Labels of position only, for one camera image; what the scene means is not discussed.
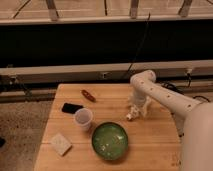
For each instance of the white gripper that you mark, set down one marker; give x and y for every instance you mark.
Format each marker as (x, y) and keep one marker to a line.
(139, 107)

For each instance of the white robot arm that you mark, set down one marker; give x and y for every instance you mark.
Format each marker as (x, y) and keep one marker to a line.
(197, 143)

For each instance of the green bowl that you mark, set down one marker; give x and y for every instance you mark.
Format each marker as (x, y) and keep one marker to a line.
(110, 141)

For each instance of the red-brown chili pepper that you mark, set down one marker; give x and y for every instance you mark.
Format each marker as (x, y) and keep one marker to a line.
(88, 96)

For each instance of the clear plastic cup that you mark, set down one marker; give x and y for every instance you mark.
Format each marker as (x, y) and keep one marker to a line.
(83, 118)

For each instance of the black phone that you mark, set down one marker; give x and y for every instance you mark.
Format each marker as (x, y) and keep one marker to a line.
(71, 108)

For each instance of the white sponge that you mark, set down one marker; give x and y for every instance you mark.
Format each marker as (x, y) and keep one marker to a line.
(60, 144)

